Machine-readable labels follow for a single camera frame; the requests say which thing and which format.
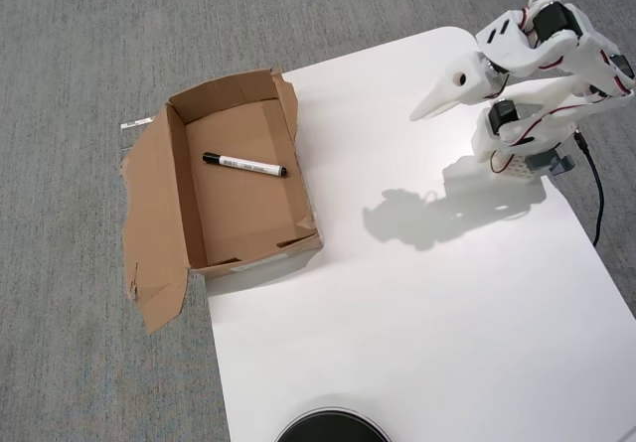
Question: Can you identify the black power cable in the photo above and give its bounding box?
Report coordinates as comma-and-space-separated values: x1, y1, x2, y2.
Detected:
573, 131, 606, 248

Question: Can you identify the white fixed gripper jaw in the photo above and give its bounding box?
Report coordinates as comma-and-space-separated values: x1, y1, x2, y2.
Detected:
408, 78, 456, 122

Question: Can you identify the grey table clamp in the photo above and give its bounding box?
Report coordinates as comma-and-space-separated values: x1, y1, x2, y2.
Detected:
527, 149, 576, 178

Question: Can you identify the black and white marker pen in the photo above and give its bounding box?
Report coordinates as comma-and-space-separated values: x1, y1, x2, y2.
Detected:
202, 151, 288, 179

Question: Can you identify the black round disc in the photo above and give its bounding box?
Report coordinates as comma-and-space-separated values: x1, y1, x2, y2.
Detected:
274, 394, 394, 442

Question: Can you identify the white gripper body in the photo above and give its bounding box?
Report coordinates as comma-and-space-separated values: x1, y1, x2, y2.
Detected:
444, 52, 504, 103

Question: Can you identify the open brown cardboard box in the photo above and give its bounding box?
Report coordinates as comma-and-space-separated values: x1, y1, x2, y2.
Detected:
118, 67, 325, 336

